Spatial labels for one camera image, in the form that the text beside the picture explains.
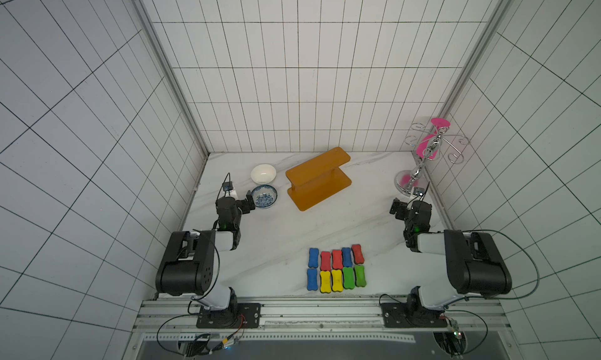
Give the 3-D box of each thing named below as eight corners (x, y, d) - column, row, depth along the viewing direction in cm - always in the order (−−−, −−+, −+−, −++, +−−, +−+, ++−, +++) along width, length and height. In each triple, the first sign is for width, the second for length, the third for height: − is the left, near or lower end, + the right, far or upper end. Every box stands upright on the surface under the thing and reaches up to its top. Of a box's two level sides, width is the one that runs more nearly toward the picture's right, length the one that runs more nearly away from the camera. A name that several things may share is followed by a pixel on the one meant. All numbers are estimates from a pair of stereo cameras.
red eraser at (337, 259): (332, 269, 84) (333, 267, 83) (331, 251, 88) (331, 250, 87) (342, 269, 84) (343, 267, 83) (340, 251, 88) (341, 250, 87)
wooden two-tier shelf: (299, 213, 101) (299, 193, 89) (285, 192, 108) (283, 171, 96) (351, 185, 111) (357, 164, 99) (335, 167, 118) (339, 146, 106)
